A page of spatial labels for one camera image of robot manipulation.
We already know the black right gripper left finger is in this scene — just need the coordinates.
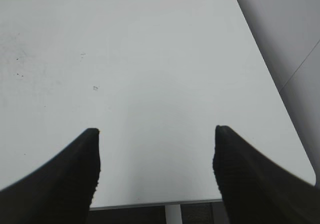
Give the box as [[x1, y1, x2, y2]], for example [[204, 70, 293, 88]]
[[0, 128, 101, 224]]

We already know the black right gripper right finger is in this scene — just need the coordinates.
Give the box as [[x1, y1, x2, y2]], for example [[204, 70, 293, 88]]
[[212, 126, 320, 224]]

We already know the white table leg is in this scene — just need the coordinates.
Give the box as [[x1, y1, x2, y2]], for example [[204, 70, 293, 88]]
[[165, 205, 183, 224]]

